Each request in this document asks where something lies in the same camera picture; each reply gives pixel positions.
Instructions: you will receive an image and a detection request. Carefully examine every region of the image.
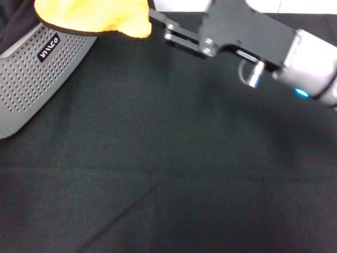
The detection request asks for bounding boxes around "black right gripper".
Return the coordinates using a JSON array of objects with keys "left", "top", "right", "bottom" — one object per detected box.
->
[{"left": 148, "top": 0, "right": 301, "bottom": 71}]

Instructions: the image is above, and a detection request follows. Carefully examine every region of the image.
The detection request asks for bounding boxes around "yellow and grey towel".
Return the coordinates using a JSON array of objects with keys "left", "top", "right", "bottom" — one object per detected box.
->
[{"left": 34, "top": 0, "right": 153, "bottom": 40}]

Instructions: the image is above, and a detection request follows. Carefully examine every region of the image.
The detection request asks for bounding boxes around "black tablecloth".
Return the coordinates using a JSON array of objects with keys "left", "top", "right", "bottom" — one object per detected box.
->
[{"left": 0, "top": 12, "right": 337, "bottom": 253}]

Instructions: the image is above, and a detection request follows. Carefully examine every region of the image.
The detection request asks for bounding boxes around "grey perforated storage box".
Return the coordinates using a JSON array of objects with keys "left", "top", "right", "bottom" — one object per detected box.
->
[{"left": 0, "top": 22, "right": 98, "bottom": 140}]

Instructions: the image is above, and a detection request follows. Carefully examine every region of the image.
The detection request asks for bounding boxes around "black cloth liner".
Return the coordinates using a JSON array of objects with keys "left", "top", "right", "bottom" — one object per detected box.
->
[{"left": 0, "top": 0, "right": 40, "bottom": 53}]

